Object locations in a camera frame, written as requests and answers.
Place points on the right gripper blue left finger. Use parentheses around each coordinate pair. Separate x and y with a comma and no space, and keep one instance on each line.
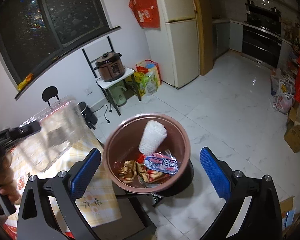
(82,172)

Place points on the person's left hand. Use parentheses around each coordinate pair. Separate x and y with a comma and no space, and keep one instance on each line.
(8,186)

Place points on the yellow snack packet on sill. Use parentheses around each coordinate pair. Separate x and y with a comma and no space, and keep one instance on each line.
(25,82)

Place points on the green kettle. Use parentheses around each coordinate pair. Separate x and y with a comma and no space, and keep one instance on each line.
(117,92)

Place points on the white foam net sleeve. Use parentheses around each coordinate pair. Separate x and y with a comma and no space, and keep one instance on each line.
(153,135)

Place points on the dark window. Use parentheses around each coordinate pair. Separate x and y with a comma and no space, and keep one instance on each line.
(36,34)

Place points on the yellow plaid floral tablecloth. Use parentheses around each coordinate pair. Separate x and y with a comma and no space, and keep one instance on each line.
(47,211)

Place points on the white refrigerator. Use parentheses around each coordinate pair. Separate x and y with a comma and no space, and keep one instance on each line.
(174,45)

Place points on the brown round trash bin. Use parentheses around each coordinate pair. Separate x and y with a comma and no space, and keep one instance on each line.
(123,144)

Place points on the red yellow shopping bags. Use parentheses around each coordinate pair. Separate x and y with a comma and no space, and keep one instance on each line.
(147,77)

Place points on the brown red wrapper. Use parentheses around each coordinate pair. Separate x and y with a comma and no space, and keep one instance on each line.
(130,171)

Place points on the brown electric pressure cooker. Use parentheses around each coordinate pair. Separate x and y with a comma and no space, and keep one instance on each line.
(110,66)

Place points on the black air fryer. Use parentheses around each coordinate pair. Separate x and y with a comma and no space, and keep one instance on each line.
(88,115)

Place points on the cardboard box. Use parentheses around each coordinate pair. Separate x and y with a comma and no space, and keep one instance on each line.
(292,137)

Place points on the black round stool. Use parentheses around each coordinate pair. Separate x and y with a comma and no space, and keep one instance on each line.
(49,93)

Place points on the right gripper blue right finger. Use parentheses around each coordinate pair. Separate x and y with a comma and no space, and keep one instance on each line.
(215,173)

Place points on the black white side rack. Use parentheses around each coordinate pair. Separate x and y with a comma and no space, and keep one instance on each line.
(105,86)

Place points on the blue white snack wrapper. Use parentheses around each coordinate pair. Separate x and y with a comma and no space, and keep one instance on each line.
(162,163)

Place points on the black oven stove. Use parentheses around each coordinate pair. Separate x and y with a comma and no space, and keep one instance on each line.
(262,34)

